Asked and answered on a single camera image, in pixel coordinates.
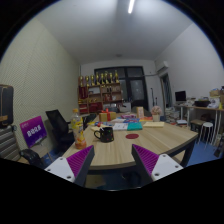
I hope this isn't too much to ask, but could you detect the black basket on desk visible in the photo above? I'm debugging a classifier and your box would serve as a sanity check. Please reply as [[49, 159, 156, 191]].
[[195, 100, 210, 107]]

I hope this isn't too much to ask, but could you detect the white round stool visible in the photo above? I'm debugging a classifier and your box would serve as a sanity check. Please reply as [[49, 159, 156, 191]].
[[199, 122, 213, 141]]

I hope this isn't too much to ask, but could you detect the yellow notepad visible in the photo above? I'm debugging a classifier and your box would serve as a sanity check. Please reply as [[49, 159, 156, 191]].
[[143, 122, 165, 128]]

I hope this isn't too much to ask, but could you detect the white side desk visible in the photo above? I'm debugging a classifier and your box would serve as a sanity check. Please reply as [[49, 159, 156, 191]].
[[175, 105, 224, 141]]

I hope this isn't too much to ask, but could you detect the black dotted mug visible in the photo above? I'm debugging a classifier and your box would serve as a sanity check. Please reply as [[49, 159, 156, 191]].
[[94, 127, 114, 143]]

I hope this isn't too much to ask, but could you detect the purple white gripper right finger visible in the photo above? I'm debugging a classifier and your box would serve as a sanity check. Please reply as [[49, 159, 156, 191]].
[[132, 144, 182, 185]]

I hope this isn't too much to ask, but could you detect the round red coaster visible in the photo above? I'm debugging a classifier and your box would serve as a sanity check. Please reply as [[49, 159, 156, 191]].
[[125, 134, 139, 139]]

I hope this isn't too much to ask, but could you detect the white open booklet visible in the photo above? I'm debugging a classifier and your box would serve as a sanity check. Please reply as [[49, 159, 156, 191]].
[[113, 123, 128, 131]]

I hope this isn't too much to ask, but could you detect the wooden trophy shelf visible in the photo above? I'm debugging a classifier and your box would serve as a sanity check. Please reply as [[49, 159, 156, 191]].
[[78, 71, 122, 114]]

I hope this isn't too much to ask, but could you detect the white wall air conditioner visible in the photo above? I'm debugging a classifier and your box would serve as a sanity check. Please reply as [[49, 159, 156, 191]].
[[156, 61, 169, 72]]

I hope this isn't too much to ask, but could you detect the gift box with red ribbon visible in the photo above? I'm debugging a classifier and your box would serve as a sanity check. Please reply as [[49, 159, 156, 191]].
[[99, 109, 116, 122]]

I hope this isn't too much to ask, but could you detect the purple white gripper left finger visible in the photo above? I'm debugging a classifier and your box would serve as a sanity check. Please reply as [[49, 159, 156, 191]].
[[46, 145, 95, 186]]

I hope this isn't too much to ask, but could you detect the orange drink plastic bottle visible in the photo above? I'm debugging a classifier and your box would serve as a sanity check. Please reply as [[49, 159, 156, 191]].
[[71, 108, 86, 149]]

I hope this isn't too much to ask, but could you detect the teal notebook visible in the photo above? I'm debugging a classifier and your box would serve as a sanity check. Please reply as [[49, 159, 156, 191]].
[[127, 122, 142, 131]]

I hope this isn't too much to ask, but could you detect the computer monitor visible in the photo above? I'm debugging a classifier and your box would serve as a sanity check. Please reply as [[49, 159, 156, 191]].
[[175, 91, 186, 102]]

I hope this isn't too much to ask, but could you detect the black office chair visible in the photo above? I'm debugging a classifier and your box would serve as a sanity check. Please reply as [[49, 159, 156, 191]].
[[46, 110, 75, 152]]

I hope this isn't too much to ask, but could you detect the dark cabinet at left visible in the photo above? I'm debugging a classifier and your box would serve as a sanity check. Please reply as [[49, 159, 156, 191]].
[[0, 84, 14, 128]]

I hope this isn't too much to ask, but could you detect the purple sign board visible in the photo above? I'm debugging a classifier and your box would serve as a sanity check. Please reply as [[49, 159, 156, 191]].
[[20, 116, 47, 147]]

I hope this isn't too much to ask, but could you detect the ceiling tube light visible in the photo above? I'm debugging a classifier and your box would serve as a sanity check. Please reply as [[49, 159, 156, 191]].
[[128, 0, 135, 14]]

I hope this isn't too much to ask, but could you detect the small cardboard box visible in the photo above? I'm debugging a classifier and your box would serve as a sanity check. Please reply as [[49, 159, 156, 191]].
[[136, 107, 144, 119]]

